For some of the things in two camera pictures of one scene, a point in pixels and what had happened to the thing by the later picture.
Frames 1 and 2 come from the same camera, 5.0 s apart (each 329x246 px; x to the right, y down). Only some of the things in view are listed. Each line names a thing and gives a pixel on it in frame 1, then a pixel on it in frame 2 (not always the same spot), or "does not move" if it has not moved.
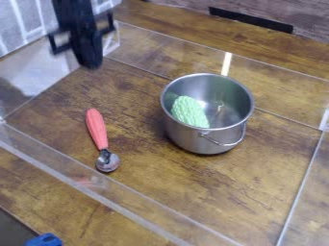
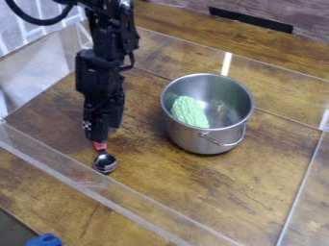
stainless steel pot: x=227 y=103 does not move
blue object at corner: x=45 y=239 does not move
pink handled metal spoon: x=108 y=160 does not move
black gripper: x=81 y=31 -> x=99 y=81
